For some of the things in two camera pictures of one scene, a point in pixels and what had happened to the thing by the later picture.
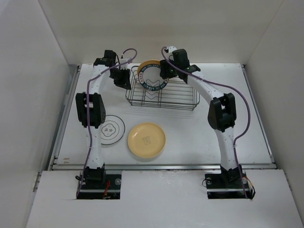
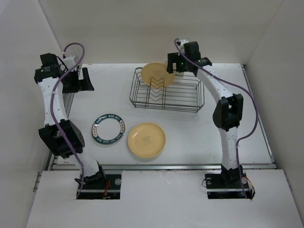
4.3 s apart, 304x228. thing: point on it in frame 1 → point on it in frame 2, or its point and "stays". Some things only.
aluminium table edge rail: (56, 166) stays
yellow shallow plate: (146, 139) stays
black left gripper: (125, 82) → (84, 84)
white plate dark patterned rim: (150, 78) → (108, 128)
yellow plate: (147, 62) → (156, 75)
